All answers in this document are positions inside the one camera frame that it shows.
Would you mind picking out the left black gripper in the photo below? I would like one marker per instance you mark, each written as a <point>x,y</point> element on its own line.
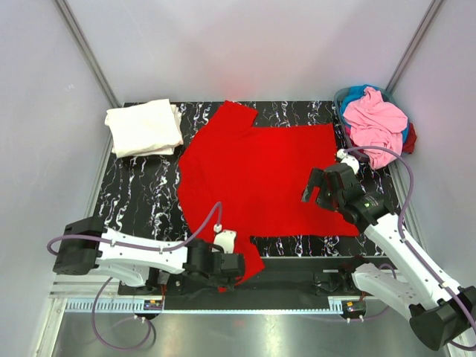
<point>224,282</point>

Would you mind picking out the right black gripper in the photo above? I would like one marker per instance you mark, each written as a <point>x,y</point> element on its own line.
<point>315,180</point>

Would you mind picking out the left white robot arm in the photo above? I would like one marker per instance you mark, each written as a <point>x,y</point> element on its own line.
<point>88,247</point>

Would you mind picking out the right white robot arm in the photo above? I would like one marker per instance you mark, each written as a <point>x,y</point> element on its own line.
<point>435,305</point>

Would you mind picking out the folded white t-shirt stack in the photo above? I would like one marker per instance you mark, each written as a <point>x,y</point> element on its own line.
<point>151,128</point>

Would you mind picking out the left small circuit board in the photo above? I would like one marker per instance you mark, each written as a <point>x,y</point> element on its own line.
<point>153,304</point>

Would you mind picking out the small circuit board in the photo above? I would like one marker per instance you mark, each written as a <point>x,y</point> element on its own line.
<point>356,306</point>
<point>153,304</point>

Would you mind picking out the pink t-shirt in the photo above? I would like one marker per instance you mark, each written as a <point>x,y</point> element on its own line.
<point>375,124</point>

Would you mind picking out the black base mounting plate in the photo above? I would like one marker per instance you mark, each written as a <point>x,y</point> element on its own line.
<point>295,279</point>

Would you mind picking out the grey laundry basket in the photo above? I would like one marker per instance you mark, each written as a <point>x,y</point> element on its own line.
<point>338,97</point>

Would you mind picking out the blue t-shirt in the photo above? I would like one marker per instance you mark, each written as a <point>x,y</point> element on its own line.
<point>355,93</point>

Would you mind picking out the dark red t-shirt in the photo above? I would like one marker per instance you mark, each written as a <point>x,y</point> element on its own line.
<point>410,143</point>

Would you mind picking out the right small circuit board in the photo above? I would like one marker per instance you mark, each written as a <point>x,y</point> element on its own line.
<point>356,306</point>

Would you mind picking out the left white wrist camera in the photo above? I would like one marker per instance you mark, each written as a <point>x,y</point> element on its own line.
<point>224,240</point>

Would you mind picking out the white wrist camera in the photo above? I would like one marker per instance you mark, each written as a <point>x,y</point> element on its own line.
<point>224,240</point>
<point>348,159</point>

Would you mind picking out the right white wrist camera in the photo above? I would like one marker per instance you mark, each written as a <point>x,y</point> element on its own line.
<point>348,159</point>

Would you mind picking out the slotted grey cable duct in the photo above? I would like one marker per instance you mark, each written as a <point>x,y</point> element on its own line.
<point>222,305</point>

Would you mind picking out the right aluminium frame post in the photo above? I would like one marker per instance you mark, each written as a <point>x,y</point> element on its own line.
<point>417,39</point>

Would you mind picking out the aluminium frame post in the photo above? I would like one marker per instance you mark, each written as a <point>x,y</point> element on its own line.
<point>417,39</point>
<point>81,41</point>

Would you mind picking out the left aluminium frame post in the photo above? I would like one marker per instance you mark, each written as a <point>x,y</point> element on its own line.
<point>81,41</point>

